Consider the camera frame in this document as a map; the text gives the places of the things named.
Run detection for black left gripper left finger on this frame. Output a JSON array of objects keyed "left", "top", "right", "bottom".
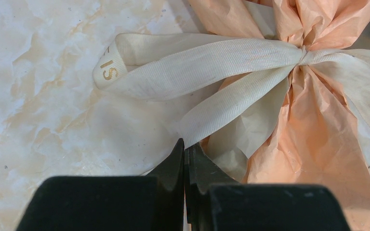
[{"left": 17, "top": 139, "right": 185, "bottom": 231}]

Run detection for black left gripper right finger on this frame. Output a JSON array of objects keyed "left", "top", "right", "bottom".
[{"left": 185, "top": 144, "right": 350, "bottom": 231}]

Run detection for orange paper bouquet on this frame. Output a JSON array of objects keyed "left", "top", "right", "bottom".
[{"left": 187, "top": 0, "right": 370, "bottom": 231}]

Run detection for cream ribbon bow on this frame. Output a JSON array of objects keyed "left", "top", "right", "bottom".
[{"left": 92, "top": 32, "right": 370, "bottom": 195}]

